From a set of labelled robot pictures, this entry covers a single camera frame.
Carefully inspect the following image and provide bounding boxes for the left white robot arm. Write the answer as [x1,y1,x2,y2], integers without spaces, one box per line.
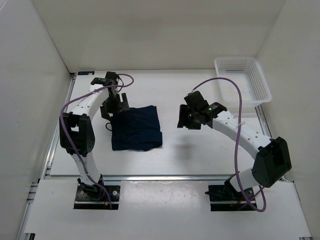
[59,71,129,200]

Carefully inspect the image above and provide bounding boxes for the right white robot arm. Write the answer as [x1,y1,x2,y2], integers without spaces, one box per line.
[177,91,292,200]

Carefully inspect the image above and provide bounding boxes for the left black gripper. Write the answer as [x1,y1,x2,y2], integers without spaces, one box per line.
[99,92,129,121]

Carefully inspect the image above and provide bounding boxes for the navy blue shorts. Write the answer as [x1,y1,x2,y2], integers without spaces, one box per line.
[110,105,163,152]

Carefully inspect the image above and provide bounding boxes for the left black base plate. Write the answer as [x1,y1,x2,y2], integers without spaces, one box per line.
[73,185,121,210]

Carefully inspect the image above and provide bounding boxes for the aluminium front rail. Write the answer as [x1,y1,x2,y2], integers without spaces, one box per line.
[44,173,286,183]

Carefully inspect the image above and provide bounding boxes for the white plastic mesh basket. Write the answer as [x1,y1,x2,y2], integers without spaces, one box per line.
[214,56,272,109]

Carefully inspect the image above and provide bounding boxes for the black label strip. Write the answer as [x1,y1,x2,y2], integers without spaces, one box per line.
[77,71,95,76]

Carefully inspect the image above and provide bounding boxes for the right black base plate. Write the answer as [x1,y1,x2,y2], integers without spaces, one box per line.
[205,185,254,212]

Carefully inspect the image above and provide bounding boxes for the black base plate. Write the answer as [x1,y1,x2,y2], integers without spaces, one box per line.
[73,185,121,210]
[205,185,254,212]

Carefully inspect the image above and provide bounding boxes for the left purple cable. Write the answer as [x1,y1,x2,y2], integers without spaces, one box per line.
[60,73,135,208]

